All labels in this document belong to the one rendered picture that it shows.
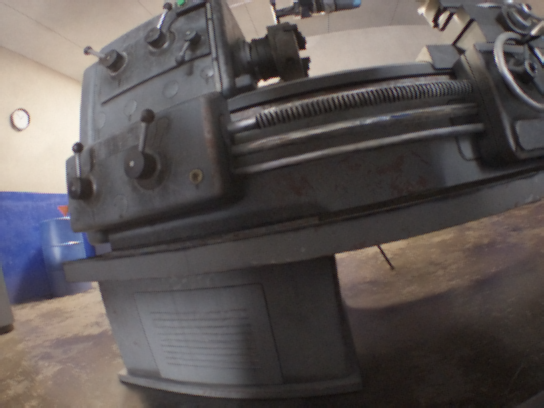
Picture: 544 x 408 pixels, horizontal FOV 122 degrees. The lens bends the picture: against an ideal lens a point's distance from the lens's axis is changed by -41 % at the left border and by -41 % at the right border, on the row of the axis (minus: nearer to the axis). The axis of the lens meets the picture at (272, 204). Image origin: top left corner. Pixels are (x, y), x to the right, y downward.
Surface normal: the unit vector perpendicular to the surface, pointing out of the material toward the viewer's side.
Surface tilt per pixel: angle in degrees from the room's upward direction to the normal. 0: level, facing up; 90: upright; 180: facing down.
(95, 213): 90
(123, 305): 90
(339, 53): 90
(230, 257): 90
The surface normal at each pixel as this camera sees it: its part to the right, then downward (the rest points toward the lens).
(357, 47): -0.18, 0.00
